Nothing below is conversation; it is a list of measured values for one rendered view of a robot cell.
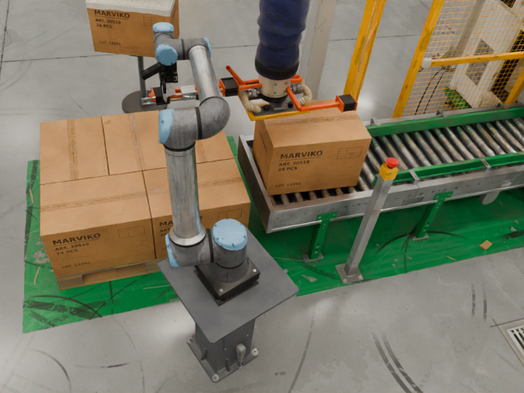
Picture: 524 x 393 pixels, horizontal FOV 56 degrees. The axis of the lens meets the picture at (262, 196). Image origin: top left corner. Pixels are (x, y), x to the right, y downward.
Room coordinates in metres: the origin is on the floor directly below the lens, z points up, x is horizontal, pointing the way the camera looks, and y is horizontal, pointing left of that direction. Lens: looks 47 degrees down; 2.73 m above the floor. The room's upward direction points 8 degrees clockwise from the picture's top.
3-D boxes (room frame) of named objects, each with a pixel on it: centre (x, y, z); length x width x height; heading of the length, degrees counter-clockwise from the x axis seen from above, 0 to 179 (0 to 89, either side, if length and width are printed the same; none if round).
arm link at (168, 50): (1.88, 0.49, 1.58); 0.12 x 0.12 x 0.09; 18
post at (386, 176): (1.98, -0.66, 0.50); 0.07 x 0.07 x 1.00; 22
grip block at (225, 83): (2.12, 0.24, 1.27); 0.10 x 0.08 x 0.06; 25
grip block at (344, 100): (2.11, -0.36, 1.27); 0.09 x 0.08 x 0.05; 25
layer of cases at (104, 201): (2.24, 0.80, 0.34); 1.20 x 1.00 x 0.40; 112
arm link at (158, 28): (1.98, 0.53, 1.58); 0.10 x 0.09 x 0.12; 18
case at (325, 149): (2.36, -0.24, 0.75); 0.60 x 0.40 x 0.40; 109
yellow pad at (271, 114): (2.14, -0.02, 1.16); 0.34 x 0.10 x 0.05; 115
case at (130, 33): (3.51, 1.15, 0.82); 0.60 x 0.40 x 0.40; 93
